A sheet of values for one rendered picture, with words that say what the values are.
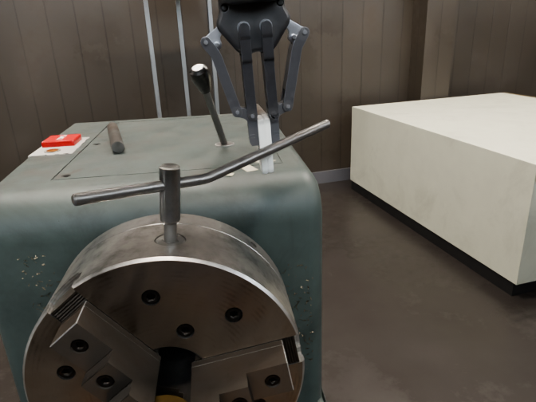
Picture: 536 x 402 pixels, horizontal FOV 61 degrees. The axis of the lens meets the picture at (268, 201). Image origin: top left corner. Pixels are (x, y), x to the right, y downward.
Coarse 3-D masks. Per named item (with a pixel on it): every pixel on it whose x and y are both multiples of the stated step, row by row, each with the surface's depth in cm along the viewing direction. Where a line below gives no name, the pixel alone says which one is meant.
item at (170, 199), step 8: (160, 168) 48; (168, 168) 47; (176, 168) 48; (160, 176) 48; (168, 176) 48; (176, 176) 48; (168, 184) 48; (176, 184) 48; (160, 192) 48; (168, 192) 48; (176, 192) 48; (160, 200) 49; (168, 200) 48; (176, 200) 49; (160, 208) 49; (168, 208) 49; (176, 208) 49; (160, 216) 50; (168, 216) 49; (176, 216) 49; (168, 224) 50; (176, 224) 51; (168, 232) 50; (176, 232) 51; (168, 240) 50; (176, 240) 51
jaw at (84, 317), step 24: (72, 288) 49; (72, 312) 48; (96, 312) 47; (72, 336) 44; (96, 336) 45; (120, 336) 48; (72, 360) 45; (96, 360) 45; (120, 360) 45; (144, 360) 48; (96, 384) 44; (120, 384) 44; (144, 384) 45
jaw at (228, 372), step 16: (240, 352) 52; (256, 352) 51; (272, 352) 51; (288, 352) 53; (192, 368) 51; (208, 368) 50; (224, 368) 50; (240, 368) 49; (256, 368) 49; (272, 368) 49; (288, 368) 49; (192, 384) 48; (208, 384) 48; (224, 384) 47; (240, 384) 47; (256, 384) 49; (272, 384) 49; (288, 384) 50; (192, 400) 46; (208, 400) 46; (224, 400) 47; (240, 400) 48
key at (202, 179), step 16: (320, 128) 60; (272, 144) 56; (288, 144) 57; (240, 160) 54; (256, 160) 55; (192, 176) 50; (208, 176) 51; (80, 192) 43; (96, 192) 44; (112, 192) 45; (128, 192) 46; (144, 192) 47
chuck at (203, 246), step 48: (144, 240) 51; (192, 240) 52; (96, 288) 47; (144, 288) 48; (192, 288) 49; (240, 288) 49; (48, 336) 48; (144, 336) 50; (192, 336) 51; (240, 336) 51; (288, 336) 52; (48, 384) 50
